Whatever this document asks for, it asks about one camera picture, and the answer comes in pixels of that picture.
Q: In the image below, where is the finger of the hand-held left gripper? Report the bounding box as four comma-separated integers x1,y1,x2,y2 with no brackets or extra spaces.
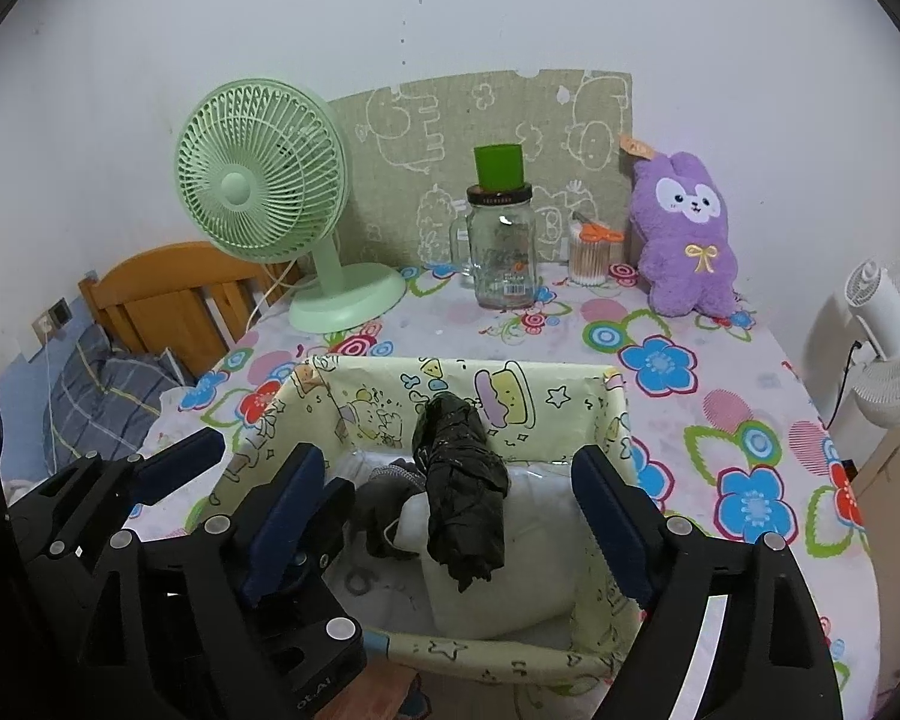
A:
7,427,226,593
277,476,359,605

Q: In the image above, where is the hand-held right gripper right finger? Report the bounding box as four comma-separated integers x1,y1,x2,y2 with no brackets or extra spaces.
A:
572,445,833,720

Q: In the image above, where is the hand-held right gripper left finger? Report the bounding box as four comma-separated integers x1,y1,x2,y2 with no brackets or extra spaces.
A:
82,444,325,720

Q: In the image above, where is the grey sock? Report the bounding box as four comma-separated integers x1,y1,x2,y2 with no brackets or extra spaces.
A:
349,461,428,560

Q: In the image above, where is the white cloth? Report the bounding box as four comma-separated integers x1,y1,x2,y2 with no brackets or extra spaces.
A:
397,465,593,642

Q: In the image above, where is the yellow cartoon fabric storage box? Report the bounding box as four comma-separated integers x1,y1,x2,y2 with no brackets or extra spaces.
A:
184,356,642,691

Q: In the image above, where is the grey plaid pillow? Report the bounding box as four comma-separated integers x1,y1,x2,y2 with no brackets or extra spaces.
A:
41,326,188,470

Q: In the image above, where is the floral tablecloth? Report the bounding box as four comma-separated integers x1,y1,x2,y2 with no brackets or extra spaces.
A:
124,262,882,720

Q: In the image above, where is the wooden bed headboard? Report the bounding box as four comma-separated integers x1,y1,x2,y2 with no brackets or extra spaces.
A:
79,240,305,380

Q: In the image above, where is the cotton swab jar orange lid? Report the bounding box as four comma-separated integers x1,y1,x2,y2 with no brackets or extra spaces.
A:
568,214,623,287

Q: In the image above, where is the green desk fan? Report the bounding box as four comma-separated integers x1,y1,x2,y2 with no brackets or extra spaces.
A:
176,77,407,333

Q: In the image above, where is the purple plush bunny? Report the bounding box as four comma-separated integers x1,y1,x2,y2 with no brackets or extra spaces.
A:
621,136,740,317

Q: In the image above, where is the glass jar mug green lid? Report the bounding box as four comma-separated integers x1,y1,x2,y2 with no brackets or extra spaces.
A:
450,142,537,310

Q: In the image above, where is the white standing fan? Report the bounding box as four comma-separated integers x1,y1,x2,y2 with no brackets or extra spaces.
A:
802,259,900,428

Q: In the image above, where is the green cartoon print board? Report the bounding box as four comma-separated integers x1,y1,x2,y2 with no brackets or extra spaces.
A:
326,69,635,271

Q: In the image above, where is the white charging cable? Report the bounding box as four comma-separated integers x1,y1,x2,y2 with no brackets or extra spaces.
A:
41,345,57,466

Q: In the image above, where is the white fan cable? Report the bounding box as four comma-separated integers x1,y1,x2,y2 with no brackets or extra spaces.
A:
251,259,316,331

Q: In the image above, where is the wall socket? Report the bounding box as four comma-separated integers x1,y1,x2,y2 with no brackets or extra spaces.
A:
30,298,72,346

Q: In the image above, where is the black fan cable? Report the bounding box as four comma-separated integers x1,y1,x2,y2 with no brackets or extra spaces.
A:
825,341,863,428

